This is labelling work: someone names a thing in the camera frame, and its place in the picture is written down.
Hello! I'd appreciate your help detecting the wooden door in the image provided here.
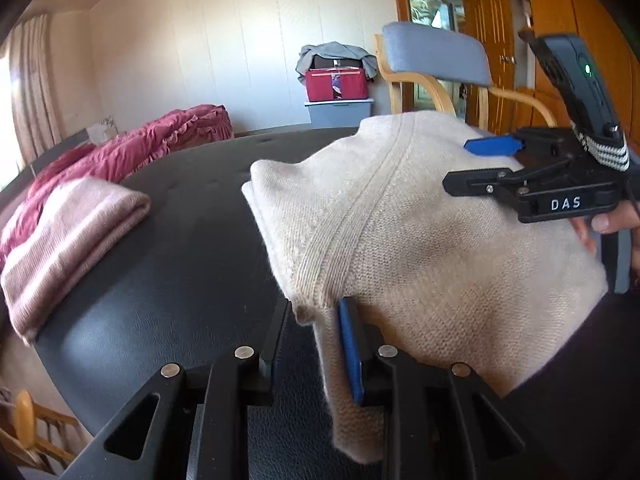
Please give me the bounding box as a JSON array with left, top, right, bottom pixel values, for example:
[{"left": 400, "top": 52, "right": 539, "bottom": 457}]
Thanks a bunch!
[{"left": 460, "top": 0, "right": 517, "bottom": 126}]

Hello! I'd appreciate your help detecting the person's right hand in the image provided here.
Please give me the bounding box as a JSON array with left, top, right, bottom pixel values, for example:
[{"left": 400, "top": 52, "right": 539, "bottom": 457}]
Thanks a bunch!
[{"left": 571, "top": 205, "right": 640, "bottom": 256}]

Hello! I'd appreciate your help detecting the wooden wardrobe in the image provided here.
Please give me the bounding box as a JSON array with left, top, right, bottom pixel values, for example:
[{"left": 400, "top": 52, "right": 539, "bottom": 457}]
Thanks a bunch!
[{"left": 515, "top": 0, "right": 640, "bottom": 131}]

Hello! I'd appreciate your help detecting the bed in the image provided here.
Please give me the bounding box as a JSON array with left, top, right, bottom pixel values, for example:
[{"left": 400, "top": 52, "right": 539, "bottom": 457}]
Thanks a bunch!
[{"left": 0, "top": 125, "right": 236, "bottom": 191}]

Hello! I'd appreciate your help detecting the pink folded sweater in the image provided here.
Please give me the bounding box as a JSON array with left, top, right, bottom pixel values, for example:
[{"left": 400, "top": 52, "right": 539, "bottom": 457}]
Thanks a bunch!
[{"left": 0, "top": 177, "right": 152, "bottom": 345}]

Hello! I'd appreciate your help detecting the grey cloth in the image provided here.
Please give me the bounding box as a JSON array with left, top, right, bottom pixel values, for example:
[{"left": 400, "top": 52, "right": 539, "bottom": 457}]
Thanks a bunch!
[{"left": 296, "top": 41, "right": 377, "bottom": 81}]

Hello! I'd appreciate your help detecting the wooden spindle chair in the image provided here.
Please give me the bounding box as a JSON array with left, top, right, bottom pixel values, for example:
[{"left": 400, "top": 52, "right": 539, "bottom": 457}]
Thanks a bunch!
[{"left": 0, "top": 387, "right": 81, "bottom": 466}]

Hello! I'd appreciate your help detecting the red ruffled quilt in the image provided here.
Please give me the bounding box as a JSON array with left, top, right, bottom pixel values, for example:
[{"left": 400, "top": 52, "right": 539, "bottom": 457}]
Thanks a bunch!
[{"left": 0, "top": 104, "right": 235, "bottom": 271}]

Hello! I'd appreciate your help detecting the beige curtain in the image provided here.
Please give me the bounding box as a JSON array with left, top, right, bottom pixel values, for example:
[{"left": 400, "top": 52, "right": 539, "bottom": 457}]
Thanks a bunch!
[{"left": 0, "top": 14, "right": 63, "bottom": 171}]

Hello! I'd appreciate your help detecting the blue plastic storage box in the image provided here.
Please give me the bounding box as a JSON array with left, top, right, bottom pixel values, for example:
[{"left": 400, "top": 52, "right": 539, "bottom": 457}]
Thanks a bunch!
[{"left": 304, "top": 98, "right": 376, "bottom": 128}]

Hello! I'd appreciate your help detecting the grey wooden armchair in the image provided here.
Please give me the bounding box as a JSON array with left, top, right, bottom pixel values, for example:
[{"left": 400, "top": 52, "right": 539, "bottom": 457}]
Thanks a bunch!
[{"left": 374, "top": 21, "right": 558, "bottom": 131}]

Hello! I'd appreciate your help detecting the beige knit sweater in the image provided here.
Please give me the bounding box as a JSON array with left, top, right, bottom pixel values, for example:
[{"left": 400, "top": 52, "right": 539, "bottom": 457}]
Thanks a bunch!
[{"left": 241, "top": 111, "right": 610, "bottom": 463}]

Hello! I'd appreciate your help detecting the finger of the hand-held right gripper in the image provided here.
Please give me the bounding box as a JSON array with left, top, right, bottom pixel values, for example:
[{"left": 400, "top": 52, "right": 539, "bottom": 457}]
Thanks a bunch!
[
  {"left": 463, "top": 127, "right": 576, "bottom": 161},
  {"left": 442, "top": 157, "right": 583, "bottom": 196}
]

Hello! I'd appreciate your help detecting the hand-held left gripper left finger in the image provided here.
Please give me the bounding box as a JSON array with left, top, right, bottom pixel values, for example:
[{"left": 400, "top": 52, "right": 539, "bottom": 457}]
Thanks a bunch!
[{"left": 60, "top": 298, "right": 293, "bottom": 480}]

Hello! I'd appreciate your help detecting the red storage bag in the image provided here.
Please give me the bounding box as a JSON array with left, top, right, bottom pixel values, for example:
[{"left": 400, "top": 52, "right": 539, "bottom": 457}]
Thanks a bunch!
[{"left": 305, "top": 67, "right": 370, "bottom": 102}]

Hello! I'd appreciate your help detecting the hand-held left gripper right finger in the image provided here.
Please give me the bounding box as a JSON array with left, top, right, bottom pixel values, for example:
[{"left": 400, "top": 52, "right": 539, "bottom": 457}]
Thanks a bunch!
[{"left": 337, "top": 297, "right": 556, "bottom": 480}]

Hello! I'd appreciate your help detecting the dark bag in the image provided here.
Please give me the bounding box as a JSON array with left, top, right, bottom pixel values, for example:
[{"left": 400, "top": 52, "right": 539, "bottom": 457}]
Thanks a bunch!
[{"left": 311, "top": 55, "right": 365, "bottom": 72}]

